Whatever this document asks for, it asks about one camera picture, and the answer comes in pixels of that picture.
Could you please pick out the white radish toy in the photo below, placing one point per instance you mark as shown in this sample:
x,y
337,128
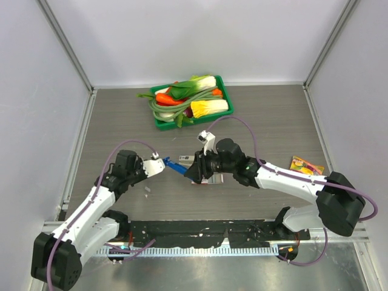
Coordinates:
x,y
164,116

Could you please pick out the yellow napa cabbage toy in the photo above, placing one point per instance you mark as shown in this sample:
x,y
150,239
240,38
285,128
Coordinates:
x,y
208,107

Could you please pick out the orange carrot toy right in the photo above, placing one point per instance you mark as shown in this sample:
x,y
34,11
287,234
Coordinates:
x,y
217,92

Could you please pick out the Fox's candy bag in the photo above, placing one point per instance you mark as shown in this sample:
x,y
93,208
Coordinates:
x,y
302,166

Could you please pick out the white green napa cabbage toy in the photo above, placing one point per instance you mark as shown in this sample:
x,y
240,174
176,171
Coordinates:
x,y
197,84

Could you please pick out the green plastic tray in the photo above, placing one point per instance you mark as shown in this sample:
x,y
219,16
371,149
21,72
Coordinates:
x,y
181,120

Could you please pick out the white cable duct rail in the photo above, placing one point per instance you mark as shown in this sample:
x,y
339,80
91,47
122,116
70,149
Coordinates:
x,y
223,250

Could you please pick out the orange carrot toy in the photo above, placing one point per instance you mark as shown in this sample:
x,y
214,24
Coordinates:
x,y
167,100
217,92

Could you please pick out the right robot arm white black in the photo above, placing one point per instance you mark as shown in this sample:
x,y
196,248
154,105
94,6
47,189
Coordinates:
x,y
333,203

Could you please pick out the purple onion toy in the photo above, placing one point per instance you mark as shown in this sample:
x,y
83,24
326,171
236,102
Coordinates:
x,y
188,112

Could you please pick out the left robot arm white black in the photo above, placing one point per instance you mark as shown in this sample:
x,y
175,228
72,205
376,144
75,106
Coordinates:
x,y
59,257

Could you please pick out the beige stapler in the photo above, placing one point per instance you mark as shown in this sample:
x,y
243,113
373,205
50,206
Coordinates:
x,y
186,161

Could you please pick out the green long beans toy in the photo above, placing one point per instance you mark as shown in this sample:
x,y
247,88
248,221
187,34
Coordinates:
x,y
205,95

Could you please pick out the staple box red white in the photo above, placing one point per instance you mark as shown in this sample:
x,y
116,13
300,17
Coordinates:
x,y
217,178

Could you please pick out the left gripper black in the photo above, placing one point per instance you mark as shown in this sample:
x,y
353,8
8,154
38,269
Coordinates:
x,y
147,168

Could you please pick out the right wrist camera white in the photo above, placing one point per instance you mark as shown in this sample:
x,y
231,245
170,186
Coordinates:
x,y
208,140

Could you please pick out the blue stapler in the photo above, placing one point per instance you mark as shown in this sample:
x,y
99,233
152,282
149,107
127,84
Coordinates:
x,y
174,166

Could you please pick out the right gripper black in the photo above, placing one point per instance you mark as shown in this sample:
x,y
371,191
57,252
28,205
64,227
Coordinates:
x,y
199,168

